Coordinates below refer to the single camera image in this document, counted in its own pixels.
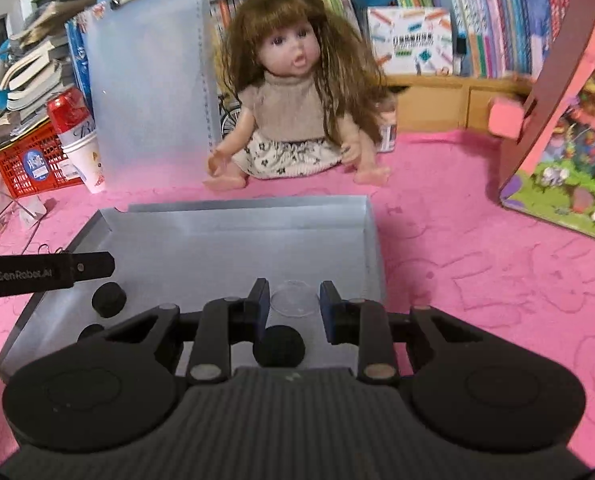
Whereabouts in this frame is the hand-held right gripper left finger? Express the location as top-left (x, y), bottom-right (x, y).
top-left (72, 277), bottom-right (270, 386)

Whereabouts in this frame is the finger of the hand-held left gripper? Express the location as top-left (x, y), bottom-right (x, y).
top-left (70, 251), bottom-right (116, 282)

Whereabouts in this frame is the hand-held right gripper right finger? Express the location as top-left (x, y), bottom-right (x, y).
top-left (320, 281), bottom-right (501, 385)

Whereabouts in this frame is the black round lid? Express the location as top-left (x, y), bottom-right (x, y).
top-left (254, 325), bottom-right (305, 368)

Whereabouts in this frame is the white cardboard box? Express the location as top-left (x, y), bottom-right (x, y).
top-left (0, 195), bottom-right (387, 380)

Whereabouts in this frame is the clear plastic lid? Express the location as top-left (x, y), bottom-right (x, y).
top-left (270, 280), bottom-right (322, 318)

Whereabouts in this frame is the white paper cup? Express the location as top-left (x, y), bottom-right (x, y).
top-left (60, 132), bottom-right (107, 195)

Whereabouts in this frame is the red plastic basket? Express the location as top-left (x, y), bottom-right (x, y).
top-left (0, 120), bottom-right (85, 200)

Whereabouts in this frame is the pink rabbit print blanket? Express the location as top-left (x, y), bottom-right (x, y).
top-left (0, 130), bottom-right (595, 471)

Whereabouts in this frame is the red soda can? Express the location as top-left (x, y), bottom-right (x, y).
top-left (46, 86), bottom-right (97, 146)

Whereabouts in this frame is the translucent plastic sheet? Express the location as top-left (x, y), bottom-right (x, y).
top-left (80, 0), bottom-right (220, 191)

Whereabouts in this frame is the small jar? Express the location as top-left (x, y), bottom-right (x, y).
top-left (377, 110), bottom-right (398, 153)

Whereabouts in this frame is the stack of worn books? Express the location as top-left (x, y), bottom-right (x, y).
top-left (0, 0), bottom-right (103, 146)

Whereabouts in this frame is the long-haired doll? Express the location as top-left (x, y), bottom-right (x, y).
top-left (204, 0), bottom-right (393, 193)

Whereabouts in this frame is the wooden drawer unit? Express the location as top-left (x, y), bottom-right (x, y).
top-left (385, 74), bottom-right (533, 133)

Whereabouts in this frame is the triangular toy house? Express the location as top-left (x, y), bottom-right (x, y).
top-left (487, 0), bottom-right (595, 248)

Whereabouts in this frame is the colourful printed box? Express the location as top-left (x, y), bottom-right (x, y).
top-left (367, 6), bottom-right (458, 77)

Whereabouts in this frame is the row of shelved books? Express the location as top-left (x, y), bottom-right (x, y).
top-left (210, 0), bottom-right (578, 78)

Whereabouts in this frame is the white cable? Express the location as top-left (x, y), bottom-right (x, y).
top-left (0, 187), bottom-right (43, 256)

